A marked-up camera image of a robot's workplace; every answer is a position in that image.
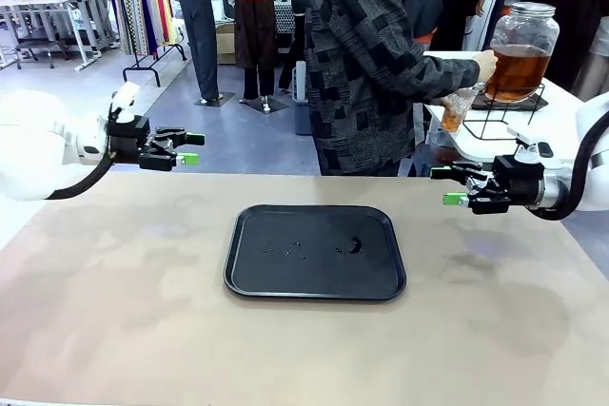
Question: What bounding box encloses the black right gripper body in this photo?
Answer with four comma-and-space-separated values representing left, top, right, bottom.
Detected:
489, 154, 546, 211

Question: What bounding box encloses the glass tea dispenser jar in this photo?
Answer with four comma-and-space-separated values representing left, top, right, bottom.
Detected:
484, 1, 561, 103

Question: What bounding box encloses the white work table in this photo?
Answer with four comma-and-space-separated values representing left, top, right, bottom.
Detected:
0, 0, 120, 69

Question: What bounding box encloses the dark mat under dispenser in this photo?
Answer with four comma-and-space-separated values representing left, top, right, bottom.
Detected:
468, 90, 549, 113

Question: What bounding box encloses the black stool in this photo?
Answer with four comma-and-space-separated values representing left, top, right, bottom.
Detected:
13, 38, 72, 63

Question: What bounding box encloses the brown cardboard box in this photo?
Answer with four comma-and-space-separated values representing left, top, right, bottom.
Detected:
214, 20, 238, 66

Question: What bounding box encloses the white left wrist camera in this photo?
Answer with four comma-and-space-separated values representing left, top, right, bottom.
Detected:
108, 81, 142, 124

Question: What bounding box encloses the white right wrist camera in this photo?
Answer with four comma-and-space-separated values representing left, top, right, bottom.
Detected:
505, 126, 554, 163

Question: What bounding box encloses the white tower appliance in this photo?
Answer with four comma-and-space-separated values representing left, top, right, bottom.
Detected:
294, 61, 309, 104

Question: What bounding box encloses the person's right forearm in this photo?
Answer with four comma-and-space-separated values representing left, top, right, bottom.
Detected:
407, 54, 481, 104

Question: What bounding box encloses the person's right hand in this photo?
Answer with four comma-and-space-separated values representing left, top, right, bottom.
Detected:
472, 49, 500, 87

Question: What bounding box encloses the black wire dispenser stand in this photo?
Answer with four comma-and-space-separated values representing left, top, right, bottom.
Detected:
462, 81, 547, 142

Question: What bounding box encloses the black white patterned fabric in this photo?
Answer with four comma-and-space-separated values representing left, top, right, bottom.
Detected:
274, 0, 297, 34

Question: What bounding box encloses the clothes rack with fabrics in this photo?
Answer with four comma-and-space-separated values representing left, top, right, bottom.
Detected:
102, 0, 189, 87

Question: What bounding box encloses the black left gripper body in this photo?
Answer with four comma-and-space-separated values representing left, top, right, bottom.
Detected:
105, 115, 153, 163

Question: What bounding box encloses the person in patchwork jacket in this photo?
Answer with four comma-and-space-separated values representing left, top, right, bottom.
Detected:
304, 0, 481, 178

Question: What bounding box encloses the mannequin with plaid shirt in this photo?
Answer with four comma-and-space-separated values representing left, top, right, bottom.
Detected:
219, 0, 304, 115

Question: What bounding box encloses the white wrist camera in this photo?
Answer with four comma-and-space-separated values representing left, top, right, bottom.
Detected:
505, 126, 554, 163
108, 81, 142, 124

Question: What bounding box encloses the tall clear iced cup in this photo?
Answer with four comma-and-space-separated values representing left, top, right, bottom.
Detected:
440, 82, 485, 134

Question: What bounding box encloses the black plastic serving tray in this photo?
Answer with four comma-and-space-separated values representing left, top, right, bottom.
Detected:
223, 203, 408, 302

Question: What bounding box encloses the mannequin with dark trousers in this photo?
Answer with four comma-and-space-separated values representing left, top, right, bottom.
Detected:
156, 0, 237, 106

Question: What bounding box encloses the white side table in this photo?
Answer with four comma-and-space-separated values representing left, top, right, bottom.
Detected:
422, 49, 585, 163

